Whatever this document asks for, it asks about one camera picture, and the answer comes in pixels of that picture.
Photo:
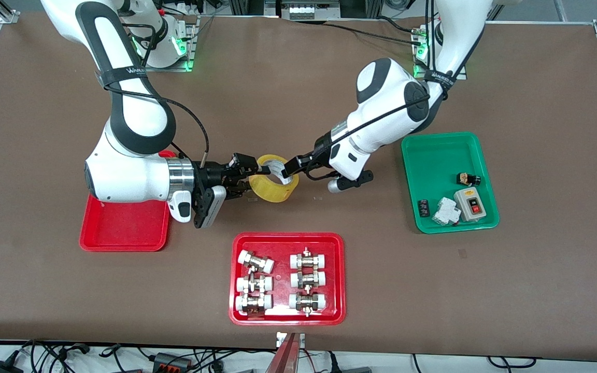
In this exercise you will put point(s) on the black box orange connectors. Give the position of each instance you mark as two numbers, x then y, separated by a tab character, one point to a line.
171	361

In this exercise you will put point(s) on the white circuit breaker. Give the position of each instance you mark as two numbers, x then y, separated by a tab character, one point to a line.
445	212

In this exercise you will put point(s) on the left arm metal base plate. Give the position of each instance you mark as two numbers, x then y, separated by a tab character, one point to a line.
420	52

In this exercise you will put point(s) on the red tray holding fittings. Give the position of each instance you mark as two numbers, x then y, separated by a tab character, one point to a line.
282	311

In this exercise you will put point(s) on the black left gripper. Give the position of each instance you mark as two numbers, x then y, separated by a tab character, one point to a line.
313	155

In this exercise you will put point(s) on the white metal pipe fitting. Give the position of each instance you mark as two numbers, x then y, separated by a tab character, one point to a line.
253	284
308	260
253	303
308	280
307	302
256	261

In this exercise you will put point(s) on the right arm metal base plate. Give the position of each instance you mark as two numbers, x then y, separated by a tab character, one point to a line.
190	52

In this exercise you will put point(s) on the grey power strip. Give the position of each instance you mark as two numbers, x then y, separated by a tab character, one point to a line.
309	10

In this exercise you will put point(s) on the empty-type red plastic tray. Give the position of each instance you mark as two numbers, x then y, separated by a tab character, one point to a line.
122	228

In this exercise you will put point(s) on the black power adapter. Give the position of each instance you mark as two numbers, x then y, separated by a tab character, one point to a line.
2	367

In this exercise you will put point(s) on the small black brass component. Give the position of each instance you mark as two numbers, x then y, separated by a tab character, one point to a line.
469	180

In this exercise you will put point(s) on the red aluminium profile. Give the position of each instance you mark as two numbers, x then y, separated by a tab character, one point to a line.
284	357

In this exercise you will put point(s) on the green plastic tray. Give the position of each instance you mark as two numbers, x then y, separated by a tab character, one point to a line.
436	166

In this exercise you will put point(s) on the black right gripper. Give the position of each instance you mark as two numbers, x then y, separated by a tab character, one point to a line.
210	175

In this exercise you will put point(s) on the silver profile bracket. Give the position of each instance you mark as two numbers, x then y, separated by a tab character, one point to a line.
280	339

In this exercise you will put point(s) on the yellow tape roll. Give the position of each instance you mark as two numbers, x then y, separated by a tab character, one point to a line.
272	192

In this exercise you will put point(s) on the small black terminal block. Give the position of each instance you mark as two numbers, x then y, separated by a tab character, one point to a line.
423	207

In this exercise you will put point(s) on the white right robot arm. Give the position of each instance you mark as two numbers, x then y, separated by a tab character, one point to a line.
132	176

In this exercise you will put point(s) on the grey push-button switch box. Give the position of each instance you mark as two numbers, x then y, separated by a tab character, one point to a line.
469	204

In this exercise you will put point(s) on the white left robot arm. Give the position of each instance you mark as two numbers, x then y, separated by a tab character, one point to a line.
386	109

